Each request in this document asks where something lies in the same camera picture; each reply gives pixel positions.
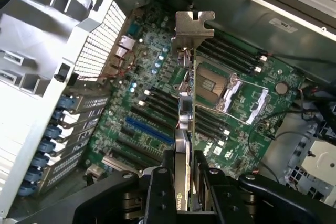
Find black expansion slot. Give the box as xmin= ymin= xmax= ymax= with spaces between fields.
xmin=119 ymin=126 xmax=169 ymax=155
xmin=130 ymin=105 xmax=177 ymax=132
xmin=114 ymin=137 xmax=163 ymax=163

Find grey metal disk bay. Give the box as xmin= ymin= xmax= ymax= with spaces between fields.
xmin=285 ymin=138 xmax=336 ymax=204

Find blue expansion slot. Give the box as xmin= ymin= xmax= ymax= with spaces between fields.
xmin=125 ymin=116 xmax=176 ymax=147

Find RAM slot with white latch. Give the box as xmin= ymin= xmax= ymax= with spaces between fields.
xmin=206 ymin=35 xmax=268 ymax=61
xmin=137 ymin=100 xmax=230 ymax=141
xmin=197 ymin=46 xmax=263 ymax=74

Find silver perforated slot cover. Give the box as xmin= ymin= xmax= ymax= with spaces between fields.
xmin=74 ymin=94 xmax=111 ymax=112
xmin=41 ymin=144 xmax=87 ymax=196
xmin=59 ymin=119 xmax=99 ymax=140
xmin=55 ymin=129 xmax=92 ymax=153
xmin=62 ymin=109 xmax=103 ymax=126

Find silver coin cell battery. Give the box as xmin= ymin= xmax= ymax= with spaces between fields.
xmin=275 ymin=81 xmax=289 ymax=95

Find thin metal locking lever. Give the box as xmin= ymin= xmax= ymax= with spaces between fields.
xmin=196 ymin=74 xmax=270 ymax=123

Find blue slot retaining clip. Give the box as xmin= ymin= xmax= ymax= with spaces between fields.
xmin=19 ymin=182 xmax=37 ymax=196
xmin=46 ymin=125 xmax=62 ymax=140
xmin=26 ymin=167 xmax=44 ymax=183
xmin=39 ymin=140 xmax=57 ymax=154
xmin=58 ymin=94 xmax=77 ymax=110
xmin=51 ymin=110 xmax=66 ymax=123
xmin=32 ymin=154 xmax=50 ymax=168

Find silver CPU socket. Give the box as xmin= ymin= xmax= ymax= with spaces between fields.
xmin=195 ymin=60 xmax=271 ymax=127

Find green Dell motherboard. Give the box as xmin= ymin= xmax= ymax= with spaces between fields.
xmin=85 ymin=5 xmax=307 ymax=182

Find grey open PC case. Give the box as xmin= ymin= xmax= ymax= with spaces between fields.
xmin=0 ymin=0 xmax=336 ymax=224

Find black RAM slot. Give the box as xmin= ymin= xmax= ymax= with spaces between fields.
xmin=209 ymin=28 xmax=265 ymax=55
xmin=202 ymin=40 xmax=259 ymax=67

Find black plastic case latch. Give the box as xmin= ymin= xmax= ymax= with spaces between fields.
xmin=53 ymin=62 xmax=78 ymax=85

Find silver rear port block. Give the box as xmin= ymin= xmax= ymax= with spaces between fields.
xmin=114 ymin=35 xmax=136 ymax=52

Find white label sticker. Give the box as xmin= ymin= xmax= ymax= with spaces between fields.
xmin=268 ymin=17 xmax=299 ymax=34

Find grey power supply housing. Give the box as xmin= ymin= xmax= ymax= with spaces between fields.
xmin=193 ymin=0 xmax=336 ymax=83

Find thin black wire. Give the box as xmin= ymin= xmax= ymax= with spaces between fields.
xmin=247 ymin=110 xmax=312 ymax=164

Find thin red wire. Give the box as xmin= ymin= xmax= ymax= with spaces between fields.
xmin=78 ymin=50 xmax=137 ymax=81

